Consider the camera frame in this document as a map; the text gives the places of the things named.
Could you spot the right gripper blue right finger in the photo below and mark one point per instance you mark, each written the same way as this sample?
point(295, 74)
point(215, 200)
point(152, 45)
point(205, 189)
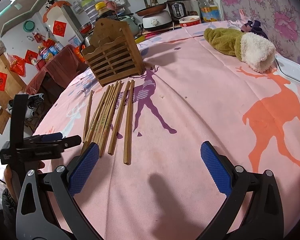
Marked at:
point(264, 216)

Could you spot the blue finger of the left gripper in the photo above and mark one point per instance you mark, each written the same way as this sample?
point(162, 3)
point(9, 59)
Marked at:
point(46, 137)
point(69, 142)

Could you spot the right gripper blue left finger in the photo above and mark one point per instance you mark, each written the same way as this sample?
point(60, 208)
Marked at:
point(35, 215)

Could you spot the wooden chopstick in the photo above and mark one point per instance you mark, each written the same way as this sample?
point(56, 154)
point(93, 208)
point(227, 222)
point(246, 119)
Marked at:
point(109, 116)
point(128, 128)
point(92, 127)
point(87, 115)
point(104, 114)
point(118, 120)
point(103, 110)

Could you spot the left human hand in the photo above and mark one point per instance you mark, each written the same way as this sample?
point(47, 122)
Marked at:
point(14, 185)

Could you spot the pile of grey clothes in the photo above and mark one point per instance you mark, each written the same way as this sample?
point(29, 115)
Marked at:
point(32, 105)

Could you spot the dark red cloth cabinet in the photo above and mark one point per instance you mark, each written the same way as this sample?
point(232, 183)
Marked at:
point(63, 68)

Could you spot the pink deer print tablecloth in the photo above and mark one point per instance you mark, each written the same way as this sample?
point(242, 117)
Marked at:
point(191, 93)

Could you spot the brown wooden utensil holder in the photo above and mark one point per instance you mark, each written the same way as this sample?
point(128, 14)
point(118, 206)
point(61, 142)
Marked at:
point(113, 54)

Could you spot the green round plate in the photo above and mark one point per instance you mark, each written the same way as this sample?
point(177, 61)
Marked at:
point(28, 26)

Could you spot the white refrigerator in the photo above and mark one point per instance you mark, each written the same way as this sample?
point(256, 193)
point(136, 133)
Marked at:
point(63, 24)

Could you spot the dark soy sauce bottle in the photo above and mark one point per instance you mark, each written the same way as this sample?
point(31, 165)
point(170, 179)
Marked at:
point(104, 12)

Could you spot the light green rice cooker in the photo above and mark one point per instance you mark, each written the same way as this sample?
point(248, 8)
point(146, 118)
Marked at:
point(134, 28)

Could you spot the white plastic container lid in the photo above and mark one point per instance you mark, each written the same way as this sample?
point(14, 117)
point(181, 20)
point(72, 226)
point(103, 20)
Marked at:
point(288, 68)

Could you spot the white electric cooker with pan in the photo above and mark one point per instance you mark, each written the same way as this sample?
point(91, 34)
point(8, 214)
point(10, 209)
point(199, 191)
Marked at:
point(155, 17)

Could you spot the olive and white plush glove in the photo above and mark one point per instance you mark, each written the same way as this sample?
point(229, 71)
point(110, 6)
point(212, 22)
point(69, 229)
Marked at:
point(254, 50)

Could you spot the red white bowl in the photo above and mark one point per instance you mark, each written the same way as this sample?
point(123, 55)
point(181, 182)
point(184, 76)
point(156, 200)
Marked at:
point(189, 21)

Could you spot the purple cloth piece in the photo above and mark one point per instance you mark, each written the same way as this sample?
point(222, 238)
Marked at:
point(253, 27)

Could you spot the silver pressure cooker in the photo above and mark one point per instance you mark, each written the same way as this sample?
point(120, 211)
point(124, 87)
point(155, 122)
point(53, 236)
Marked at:
point(182, 8)

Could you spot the clear oil bottle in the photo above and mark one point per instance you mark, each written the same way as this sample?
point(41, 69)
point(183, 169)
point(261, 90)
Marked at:
point(209, 10)

